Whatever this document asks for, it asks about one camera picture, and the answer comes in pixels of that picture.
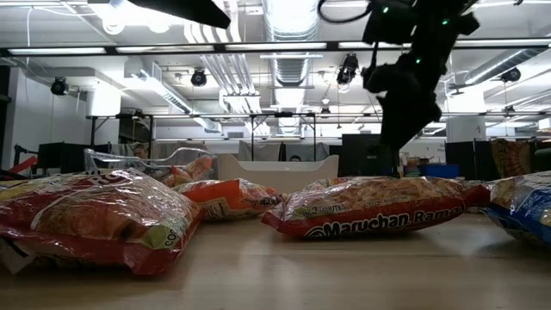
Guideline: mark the orange Maruchan ramen pack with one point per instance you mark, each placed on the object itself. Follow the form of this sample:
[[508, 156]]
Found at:
[[228, 198], [198, 168]]

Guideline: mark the black ceiling spotlight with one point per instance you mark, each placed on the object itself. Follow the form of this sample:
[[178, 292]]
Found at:
[[198, 77], [59, 86], [348, 69], [511, 75]]

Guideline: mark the black partition panels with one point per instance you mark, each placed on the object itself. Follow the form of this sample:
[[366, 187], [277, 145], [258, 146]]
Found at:
[[467, 159]]

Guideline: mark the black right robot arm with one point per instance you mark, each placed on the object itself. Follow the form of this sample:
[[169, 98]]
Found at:
[[430, 21]]

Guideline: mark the white plastic bin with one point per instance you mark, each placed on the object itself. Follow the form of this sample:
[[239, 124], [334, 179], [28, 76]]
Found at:
[[275, 172]]

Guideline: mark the black screen panel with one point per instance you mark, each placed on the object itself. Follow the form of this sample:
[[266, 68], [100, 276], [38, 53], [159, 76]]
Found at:
[[361, 155]]

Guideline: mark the blue Maruchan ramen pack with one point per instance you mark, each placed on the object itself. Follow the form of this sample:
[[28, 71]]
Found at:
[[525, 206]]

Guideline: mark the black metal scaffold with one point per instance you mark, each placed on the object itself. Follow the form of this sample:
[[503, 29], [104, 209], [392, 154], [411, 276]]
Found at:
[[251, 129]]

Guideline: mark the silver ventilation duct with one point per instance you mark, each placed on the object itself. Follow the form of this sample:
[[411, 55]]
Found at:
[[290, 47]]

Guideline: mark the clear plastic bin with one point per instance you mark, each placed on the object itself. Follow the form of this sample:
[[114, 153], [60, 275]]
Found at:
[[107, 161]]

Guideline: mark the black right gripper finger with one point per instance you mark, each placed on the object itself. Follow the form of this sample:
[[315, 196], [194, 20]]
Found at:
[[404, 125]]

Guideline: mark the blue storage bin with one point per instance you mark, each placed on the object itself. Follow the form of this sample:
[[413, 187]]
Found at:
[[439, 171]]

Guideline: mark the red Maruchan ramen pack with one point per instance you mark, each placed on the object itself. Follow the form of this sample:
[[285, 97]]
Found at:
[[374, 206], [99, 219]]

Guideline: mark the orange patterned tapestry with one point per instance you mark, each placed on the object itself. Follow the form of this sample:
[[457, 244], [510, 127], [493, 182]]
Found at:
[[512, 157]]

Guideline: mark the person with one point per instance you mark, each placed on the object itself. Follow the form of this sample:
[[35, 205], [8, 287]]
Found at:
[[295, 158]]

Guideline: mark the black cabinet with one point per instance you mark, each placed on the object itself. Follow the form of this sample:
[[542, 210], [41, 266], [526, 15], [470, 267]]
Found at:
[[62, 157]]

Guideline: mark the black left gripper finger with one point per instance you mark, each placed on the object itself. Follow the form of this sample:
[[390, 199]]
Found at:
[[185, 10]]

